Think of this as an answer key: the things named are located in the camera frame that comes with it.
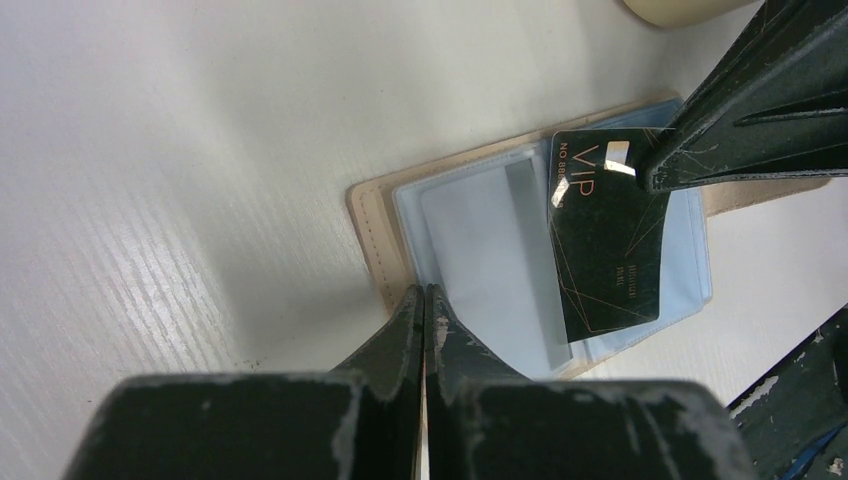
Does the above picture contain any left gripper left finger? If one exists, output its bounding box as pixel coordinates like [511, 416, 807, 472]
[333, 285, 424, 479]

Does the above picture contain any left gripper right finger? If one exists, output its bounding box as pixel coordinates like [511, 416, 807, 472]
[425, 284, 527, 479]

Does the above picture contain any white card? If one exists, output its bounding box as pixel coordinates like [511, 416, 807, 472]
[416, 147, 572, 378]

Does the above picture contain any beige oval tray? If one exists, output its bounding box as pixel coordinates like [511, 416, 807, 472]
[621, 0, 753, 29]

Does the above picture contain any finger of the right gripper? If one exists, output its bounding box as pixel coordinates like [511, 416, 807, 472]
[636, 1, 847, 192]

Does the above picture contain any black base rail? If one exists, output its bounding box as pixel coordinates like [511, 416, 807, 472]
[729, 308, 847, 479]

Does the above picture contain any black VIP card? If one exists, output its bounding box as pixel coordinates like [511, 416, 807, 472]
[548, 128, 669, 341]

